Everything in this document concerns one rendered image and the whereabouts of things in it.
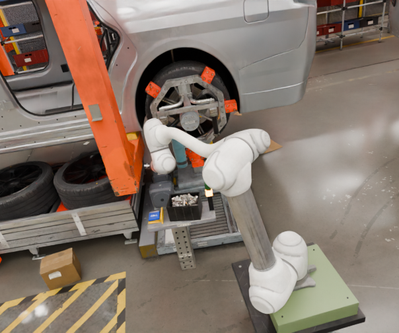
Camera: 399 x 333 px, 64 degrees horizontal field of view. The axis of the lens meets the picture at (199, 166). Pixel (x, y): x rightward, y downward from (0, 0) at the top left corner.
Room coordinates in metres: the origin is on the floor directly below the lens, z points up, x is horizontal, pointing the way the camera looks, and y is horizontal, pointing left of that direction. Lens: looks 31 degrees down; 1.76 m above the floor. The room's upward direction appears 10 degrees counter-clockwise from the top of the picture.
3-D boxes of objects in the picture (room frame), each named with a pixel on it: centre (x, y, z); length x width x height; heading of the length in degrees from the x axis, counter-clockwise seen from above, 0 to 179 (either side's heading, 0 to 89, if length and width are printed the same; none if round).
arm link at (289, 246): (1.06, -0.35, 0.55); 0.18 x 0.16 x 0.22; 140
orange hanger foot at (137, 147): (2.26, 0.52, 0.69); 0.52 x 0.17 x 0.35; 179
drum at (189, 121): (2.21, 0.01, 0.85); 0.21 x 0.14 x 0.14; 179
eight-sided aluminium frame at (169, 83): (2.28, 0.01, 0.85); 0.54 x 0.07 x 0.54; 89
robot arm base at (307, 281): (1.07, -0.37, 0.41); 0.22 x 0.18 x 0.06; 95
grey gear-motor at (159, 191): (2.20, 0.32, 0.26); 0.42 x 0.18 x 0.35; 179
